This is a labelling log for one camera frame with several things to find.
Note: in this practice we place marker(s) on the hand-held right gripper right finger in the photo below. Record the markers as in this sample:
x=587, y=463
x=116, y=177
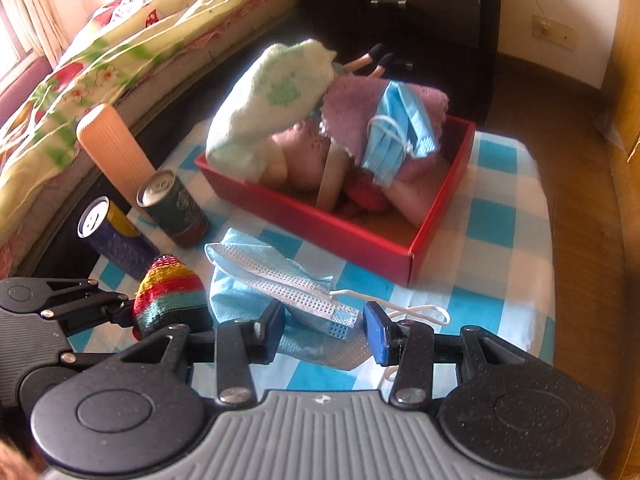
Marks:
x=376, y=330

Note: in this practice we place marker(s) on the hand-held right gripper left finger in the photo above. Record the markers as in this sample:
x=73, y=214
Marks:
x=274, y=327

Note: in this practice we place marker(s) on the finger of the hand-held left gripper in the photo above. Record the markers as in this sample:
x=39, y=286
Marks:
x=85, y=359
x=90, y=305

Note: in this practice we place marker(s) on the blue face mask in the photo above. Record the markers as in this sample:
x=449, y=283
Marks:
x=240, y=280
x=330, y=352
x=400, y=110

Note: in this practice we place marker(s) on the rainbow striped knit hat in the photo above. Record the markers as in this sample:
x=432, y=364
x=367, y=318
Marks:
x=170, y=285

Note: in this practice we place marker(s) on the red cardboard box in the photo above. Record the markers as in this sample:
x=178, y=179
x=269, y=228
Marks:
x=325, y=235

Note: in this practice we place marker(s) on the white green patterned towel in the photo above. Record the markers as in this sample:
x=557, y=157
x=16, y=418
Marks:
x=260, y=105

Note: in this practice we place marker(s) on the purple cloth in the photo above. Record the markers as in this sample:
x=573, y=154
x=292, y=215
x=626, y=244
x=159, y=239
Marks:
x=350, y=105

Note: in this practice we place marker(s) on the pale pink soft cloth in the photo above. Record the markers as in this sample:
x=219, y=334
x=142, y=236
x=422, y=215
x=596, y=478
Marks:
x=417, y=202

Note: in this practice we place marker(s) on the purple drink can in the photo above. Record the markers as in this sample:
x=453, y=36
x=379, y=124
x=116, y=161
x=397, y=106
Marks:
x=120, y=250

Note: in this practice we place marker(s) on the green drink can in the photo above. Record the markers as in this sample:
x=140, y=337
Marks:
x=180, y=210

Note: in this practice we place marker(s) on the dark pink knit item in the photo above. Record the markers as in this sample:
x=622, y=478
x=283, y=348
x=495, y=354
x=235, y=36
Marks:
x=367, y=195

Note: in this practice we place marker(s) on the blue white checkered tablecloth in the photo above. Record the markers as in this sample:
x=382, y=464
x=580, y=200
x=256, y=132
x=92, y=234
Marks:
x=500, y=240

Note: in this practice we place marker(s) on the peach ribbed bottle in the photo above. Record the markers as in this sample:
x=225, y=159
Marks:
x=115, y=145

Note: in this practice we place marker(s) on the pink plush toy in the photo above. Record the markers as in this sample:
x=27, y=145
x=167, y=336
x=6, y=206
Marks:
x=307, y=160

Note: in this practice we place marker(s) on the floral blanket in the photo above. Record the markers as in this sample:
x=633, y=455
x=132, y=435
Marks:
x=100, y=60

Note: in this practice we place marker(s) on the striped curtain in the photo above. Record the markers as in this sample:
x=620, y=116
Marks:
x=35, y=15

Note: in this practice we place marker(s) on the dark wooden nightstand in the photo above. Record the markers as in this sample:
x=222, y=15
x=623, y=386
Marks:
x=425, y=25

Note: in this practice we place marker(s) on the wooden cabinet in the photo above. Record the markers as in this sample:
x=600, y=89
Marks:
x=625, y=85

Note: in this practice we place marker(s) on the wall outlet plate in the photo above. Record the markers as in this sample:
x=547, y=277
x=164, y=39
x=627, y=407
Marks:
x=550, y=30

